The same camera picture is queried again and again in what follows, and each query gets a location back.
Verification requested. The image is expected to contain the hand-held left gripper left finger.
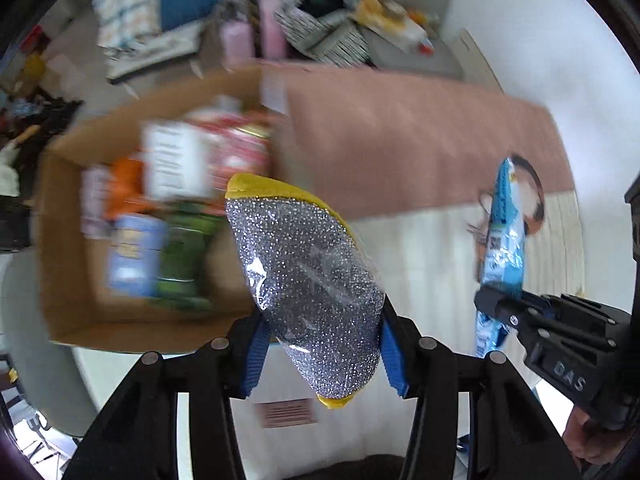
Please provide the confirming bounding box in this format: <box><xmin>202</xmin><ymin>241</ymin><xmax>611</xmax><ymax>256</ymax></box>
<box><xmin>62</xmin><ymin>310</ymin><xmax>271</xmax><ymax>480</ymax></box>

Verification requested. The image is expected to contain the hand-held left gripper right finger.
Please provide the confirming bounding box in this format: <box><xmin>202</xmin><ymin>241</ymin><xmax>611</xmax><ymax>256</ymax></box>
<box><xmin>377</xmin><ymin>295</ymin><xmax>581</xmax><ymax>480</ymax></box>

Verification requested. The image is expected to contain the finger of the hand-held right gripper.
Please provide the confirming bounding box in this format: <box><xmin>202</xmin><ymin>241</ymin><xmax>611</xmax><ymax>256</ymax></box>
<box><xmin>522</xmin><ymin>293</ymin><xmax>632</xmax><ymax>333</ymax></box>
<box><xmin>473</xmin><ymin>286</ymin><xmax>538</xmax><ymax>343</ymax></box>

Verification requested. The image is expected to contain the blue snack packet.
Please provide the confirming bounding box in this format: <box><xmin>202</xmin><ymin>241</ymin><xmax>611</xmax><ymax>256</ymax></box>
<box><xmin>472</xmin><ymin>157</ymin><xmax>529</xmax><ymax>361</ymax></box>

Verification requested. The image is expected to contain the silver glitter sponge packet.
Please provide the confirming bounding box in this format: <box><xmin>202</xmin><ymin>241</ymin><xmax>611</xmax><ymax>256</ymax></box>
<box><xmin>225</xmin><ymin>173</ymin><xmax>386</xmax><ymax>409</ymax></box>

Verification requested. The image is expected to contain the green snack packet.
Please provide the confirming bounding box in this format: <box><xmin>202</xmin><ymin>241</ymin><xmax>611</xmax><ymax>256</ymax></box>
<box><xmin>154</xmin><ymin>200</ymin><xmax>226</xmax><ymax>312</ymax></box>

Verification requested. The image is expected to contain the blue star tissue packet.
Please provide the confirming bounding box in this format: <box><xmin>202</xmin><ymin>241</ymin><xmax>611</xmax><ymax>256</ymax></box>
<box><xmin>106</xmin><ymin>212</ymin><xmax>168</xmax><ymax>298</ymax></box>

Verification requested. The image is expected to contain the red snack packet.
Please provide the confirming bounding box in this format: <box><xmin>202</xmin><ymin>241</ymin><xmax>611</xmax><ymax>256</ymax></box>
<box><xmin>185</xmin><ymin>109</ymin><xmax>274</xmax><ymax>211</ymax></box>

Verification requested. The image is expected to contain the white towel packet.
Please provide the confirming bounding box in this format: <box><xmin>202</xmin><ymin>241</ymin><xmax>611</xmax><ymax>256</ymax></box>
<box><xmin>140</xmin><ymin>120</ymin><xmax>213</xmax><ymax>201</ymax></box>

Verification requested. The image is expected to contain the orange snack packet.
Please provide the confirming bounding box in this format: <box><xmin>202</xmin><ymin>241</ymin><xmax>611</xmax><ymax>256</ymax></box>
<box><xmin>107</xmin><ymin>157</ymin><xmax>151</xmax><ymax>217</ymax></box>

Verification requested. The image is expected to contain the purple cloth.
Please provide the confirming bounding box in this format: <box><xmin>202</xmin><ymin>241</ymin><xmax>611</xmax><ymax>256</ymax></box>
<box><xmin>80</xmin><ymin>167</ymin><xmax>113</xmax><ymax>239</ymax></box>

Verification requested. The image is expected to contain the cardboard box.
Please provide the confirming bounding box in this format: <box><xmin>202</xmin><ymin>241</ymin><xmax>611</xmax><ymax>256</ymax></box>
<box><xmin>37</xmin><ymin>65</ymin><xmax>301</xmax><ymax>356</ymax></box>

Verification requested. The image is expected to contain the person's right hand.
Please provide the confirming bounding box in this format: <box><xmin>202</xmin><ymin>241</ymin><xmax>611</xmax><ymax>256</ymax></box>
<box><xmin>561</xmin><ymin>402</ymin><xmax>623</xmax><ymax>473</ymax></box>

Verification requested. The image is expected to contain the person's dark fleece clothing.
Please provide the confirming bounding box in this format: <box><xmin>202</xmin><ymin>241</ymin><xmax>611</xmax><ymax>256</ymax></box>
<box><xmin>290</xmin><ymin>455</ymin><xmax>407</xmax><ymax>480</ymax></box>

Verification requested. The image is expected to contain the plain grey chair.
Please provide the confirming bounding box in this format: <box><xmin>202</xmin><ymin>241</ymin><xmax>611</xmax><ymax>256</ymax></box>
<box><xmin>0</xmin><ymin>255</ymin><xmax>101</xmax><ymax>436</ymax></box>

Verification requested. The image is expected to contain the grey chair with clutter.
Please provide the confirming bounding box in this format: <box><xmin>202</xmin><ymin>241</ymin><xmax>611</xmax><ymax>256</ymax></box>
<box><xmin>362</xmin><ymin>0</ymin><xmax>463</xmax><ymax>79</ymax></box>

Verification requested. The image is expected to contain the clear plastic bottle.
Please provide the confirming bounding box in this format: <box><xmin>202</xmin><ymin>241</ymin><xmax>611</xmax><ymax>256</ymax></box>
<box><xmin>395</xmin><ymin>0</ymin><xmax>432</xmax><ymax>48</ymax></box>

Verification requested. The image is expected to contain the white goose plush toy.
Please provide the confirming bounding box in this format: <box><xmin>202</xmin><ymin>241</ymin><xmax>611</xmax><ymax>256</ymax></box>
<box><xmin>0</xmin><ymin>127</ymin><xmax>40</xmax><ymax>197</ymax></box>

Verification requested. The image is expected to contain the folding bed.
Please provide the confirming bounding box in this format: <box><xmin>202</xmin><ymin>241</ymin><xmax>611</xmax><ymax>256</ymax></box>
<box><xmin>105</xmin><ymin>25</ymin><xmax>207</xmax><ymax>86</ymax></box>

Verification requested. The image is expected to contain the black folded stroller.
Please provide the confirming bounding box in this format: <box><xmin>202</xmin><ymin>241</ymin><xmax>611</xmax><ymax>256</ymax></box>
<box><xmin>0</xmin><ymin>87</ymin><xmax>86</xmax><ymax>253</ymax></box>

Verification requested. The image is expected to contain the pink suitcase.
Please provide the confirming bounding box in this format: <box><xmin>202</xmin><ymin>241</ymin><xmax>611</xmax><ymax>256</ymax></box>
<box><xmin>220</xmin><ymin>0</ymin><xmax>289</xmax><ymax>69</ymax></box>

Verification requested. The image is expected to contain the yellow plastic bag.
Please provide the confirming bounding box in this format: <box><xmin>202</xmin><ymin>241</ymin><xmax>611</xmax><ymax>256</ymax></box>
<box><xmin>357</xmin><ymin>0</ymin><xmax>407</xmax><ymax>30</ymax></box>

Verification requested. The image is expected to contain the black and white patterned bag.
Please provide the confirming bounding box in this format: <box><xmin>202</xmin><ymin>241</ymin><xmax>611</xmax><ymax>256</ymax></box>
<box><xmin>275</xmin><ymin>0</ymin><xmax>372</xmax><ymax>67</ymax></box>

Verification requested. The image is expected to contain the white board leaning on wall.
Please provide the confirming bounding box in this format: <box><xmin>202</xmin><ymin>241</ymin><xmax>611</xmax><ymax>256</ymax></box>
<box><xmin>456</xmin><ymin>30</ymin><xmax>504</xmax><ymax>94</ymax></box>

